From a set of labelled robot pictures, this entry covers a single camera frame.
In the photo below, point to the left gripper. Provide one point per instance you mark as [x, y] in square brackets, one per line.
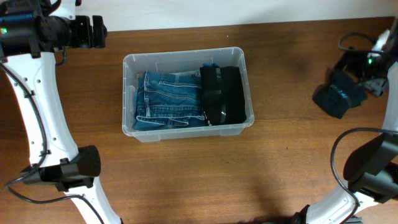
[83, 23]

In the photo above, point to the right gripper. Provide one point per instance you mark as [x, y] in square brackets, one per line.
[351, 66]

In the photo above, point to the black garment with tape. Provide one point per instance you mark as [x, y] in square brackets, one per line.
[339, 94]
[222, 96]

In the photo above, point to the dark blue jeans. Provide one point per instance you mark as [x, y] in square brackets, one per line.
[167, 102]

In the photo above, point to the light blue jeans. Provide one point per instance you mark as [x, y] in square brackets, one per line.
[191, 73]

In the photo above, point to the blue garment with tape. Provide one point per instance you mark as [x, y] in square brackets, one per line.
[214, 65]

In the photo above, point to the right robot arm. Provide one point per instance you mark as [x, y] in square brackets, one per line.
[370, 175]

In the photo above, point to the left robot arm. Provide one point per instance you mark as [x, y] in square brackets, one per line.
[32, 32]

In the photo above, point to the clear plastic storage bin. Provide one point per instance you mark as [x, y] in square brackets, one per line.
[135, 65]

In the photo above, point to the black aluminium rail base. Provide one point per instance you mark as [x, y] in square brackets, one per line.
[354, 220]

